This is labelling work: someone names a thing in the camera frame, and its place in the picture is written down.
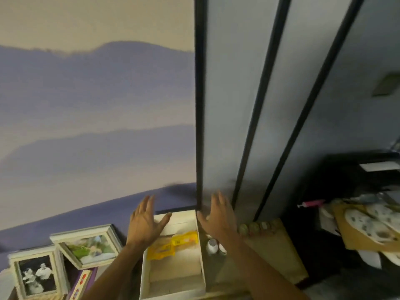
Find pink tube pump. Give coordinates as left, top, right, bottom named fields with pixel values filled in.
left=297, top=199, right=326, bottom=208

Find person's left hand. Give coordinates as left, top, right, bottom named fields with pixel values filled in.
left=126, top=194, right=173, bottom=247

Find white frame monochrome photo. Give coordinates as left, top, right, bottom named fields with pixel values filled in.
left=7, top=245, right=71, bottom=300

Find plain white child shoe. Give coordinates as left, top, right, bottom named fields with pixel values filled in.
left=381, top=251, right=400, bottom=268

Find black appliance box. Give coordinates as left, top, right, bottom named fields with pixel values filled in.
left=282, top=200, right=363, bottom=290

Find person's right hand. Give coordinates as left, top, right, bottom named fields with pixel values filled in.
left=196, top=190, right=240, bottom=244

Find white children's shoes on cardboard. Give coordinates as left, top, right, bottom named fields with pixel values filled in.
left=331, top=201, right=400, bottom=253

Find white folded paper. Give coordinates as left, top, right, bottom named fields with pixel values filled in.
left=357, top=250, right=383, bottom=270

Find person's right forearm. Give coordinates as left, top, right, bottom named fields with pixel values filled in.
left=223, top=235, right=310, bottom=300

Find large yellow snack packet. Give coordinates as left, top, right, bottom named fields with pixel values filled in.
left=147, top=231, right=199, bottom=261

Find yellow wooden side table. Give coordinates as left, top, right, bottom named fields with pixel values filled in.
left=200, top=218, right=310, bottom=300

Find red drink can pack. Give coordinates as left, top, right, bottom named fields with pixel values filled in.
left=237, top=219, right=281, bottom=237

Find wooden counting strip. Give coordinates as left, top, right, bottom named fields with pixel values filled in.
left=68, top=269, right=93, bottom=300

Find purple sheet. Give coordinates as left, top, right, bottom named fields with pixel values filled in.
left=67, top=267, right=99, bottom=300

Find white frame green photo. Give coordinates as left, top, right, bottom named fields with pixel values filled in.
left=49, top=224, right=123, bottom=271

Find white child shoe green trim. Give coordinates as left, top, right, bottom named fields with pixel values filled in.
left=365, top=202, right=400, bottom=230
left=344, top=209, right=399, bottom=244

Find person's left forearm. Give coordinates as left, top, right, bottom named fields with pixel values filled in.
left=80, top=242, right=150, bottom=300

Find open white cardboard box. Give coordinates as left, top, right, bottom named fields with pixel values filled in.
left=139, top=210, right=207, bottom=300

